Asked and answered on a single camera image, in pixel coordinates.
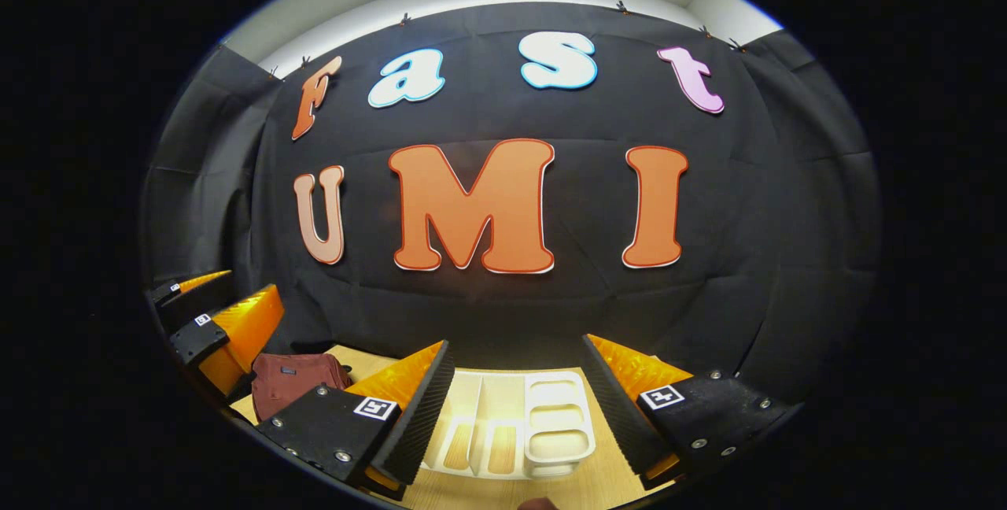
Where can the black backdrop cloth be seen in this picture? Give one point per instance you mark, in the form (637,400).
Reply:
(747,219)

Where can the dark red schoolbag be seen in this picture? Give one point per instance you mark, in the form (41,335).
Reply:
(291,384)

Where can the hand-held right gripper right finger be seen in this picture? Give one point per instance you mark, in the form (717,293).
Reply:
(617,423)

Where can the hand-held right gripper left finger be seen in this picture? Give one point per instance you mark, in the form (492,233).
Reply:
(421,423)

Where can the white bookshelf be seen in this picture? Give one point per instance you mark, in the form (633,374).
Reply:
(558,431)

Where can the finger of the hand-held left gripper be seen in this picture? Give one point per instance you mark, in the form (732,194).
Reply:
(185,297)
(197,337)

